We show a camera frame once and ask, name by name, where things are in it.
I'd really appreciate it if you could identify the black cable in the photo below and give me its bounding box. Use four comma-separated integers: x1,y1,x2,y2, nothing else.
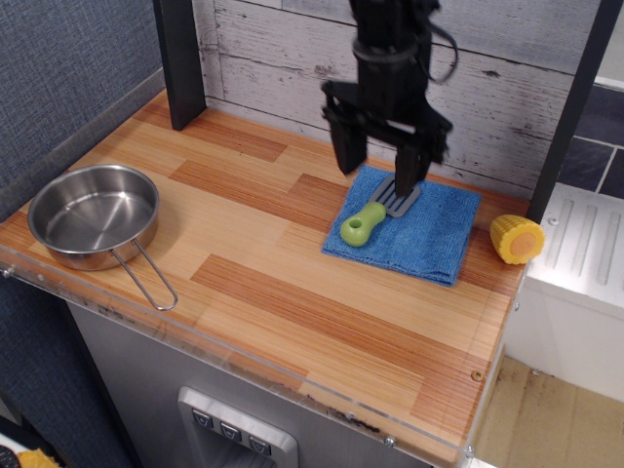
423,19,460,84

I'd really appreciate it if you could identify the yellow toy corn cob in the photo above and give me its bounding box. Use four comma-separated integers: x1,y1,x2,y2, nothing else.
489,214,545,265

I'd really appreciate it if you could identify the yellow toy at bottom left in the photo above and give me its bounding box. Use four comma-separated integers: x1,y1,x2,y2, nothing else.
17,449,60,468

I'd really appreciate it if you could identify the grey toy fridge dispenser panel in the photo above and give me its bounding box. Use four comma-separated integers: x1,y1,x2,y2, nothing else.
177,386,299,467

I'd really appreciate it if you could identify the clear acrylic table edge guard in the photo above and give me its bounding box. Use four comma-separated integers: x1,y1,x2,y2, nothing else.
1,247,481,467

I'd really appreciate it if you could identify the green handled grey spatula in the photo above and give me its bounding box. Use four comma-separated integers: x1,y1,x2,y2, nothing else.
339,175,421,248

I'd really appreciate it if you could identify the stainless steel pan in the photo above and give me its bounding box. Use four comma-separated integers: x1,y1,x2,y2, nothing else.
27,164,178,311

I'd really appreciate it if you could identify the black frame post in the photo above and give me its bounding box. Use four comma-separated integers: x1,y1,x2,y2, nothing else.
153,0,206,131
526,0,623,222

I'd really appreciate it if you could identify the black left frame post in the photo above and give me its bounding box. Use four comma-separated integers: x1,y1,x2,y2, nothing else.
153,0,206,131

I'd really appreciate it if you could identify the blue folded cloth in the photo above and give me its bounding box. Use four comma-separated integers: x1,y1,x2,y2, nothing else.
322,166,481,286

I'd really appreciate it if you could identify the black right frame post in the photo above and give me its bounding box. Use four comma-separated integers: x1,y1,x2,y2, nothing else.
526,0,623,222

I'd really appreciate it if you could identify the white toy sink drainboard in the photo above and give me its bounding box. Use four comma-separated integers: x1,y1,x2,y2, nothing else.
503,184,623,400

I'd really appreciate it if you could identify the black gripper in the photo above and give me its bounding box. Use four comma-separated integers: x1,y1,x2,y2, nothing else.
321,1,452,196

